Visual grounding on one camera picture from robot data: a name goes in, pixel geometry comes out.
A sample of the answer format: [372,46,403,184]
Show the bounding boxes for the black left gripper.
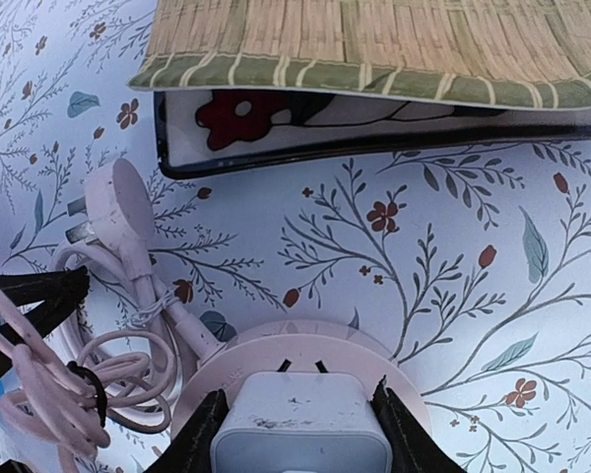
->
[0,267,90,379]

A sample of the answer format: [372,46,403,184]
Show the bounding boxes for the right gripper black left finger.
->
[147,389,229,473]

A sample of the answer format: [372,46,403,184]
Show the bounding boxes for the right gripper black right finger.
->
[370,376,465,473]

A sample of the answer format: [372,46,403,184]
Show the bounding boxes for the white charger plug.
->
[210,372,392,473]

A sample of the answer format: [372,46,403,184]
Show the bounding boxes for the pink thin charger cable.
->
[0,273,178,473]

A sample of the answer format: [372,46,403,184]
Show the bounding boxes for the pink socket power cord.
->
[48,157,228,435]

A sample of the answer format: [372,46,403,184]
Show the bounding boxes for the pink round power socket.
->
[171,320,431,439]

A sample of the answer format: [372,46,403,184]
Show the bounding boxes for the square floral plate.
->
[154,90,591,179]

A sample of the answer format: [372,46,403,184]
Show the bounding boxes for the woven bamboo tray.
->
[130,0,591,110]

